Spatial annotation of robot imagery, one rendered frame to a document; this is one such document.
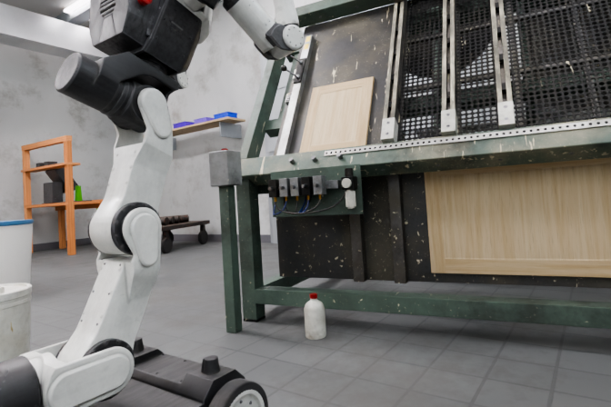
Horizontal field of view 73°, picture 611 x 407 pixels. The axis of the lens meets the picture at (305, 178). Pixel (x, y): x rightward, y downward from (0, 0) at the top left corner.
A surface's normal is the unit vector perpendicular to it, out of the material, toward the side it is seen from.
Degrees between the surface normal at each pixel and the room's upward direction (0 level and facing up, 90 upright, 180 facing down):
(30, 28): 90
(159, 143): 90
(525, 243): 90
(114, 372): 90
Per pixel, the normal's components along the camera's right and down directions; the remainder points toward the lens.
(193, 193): -0.58, 0.00
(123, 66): 0.82, -0.07
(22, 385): 0.66, -0.59
